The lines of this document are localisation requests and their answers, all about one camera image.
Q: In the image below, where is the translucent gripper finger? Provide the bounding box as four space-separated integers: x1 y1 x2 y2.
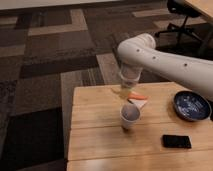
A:
111 85 123 94
120 87 132 99

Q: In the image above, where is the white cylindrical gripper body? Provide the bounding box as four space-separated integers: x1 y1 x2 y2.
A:
119 63 142 88

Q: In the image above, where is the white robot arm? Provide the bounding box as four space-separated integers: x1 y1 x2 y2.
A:
117 33 213 102

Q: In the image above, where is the blue ceramic bowl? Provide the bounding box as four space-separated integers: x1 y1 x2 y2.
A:
173 91 212 122

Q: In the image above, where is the white sponge block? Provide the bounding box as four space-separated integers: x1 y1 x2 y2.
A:
129 99 147 109

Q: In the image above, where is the black smartphone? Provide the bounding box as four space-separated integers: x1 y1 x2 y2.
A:
162 135 191 149

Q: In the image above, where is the black office chair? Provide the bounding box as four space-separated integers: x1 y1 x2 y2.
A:
154 0 208 46

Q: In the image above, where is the wooden desk corner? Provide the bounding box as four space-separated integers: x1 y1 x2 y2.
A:
184 0 213 21

